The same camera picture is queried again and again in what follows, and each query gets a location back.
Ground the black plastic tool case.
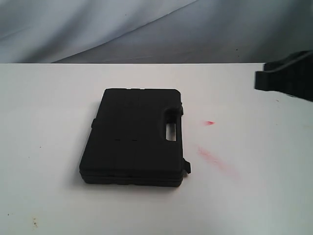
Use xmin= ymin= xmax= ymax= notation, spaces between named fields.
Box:
xmin=79 ymin=88 xmax=191 ymax=187

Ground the white backdrop cloth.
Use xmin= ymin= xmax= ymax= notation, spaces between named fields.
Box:
xmin=0 ymin=0 xmax=313 ymax=64

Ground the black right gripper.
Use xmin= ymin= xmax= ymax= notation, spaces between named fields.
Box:
xmin=254 ymin=50 xmax=313 ymax=102

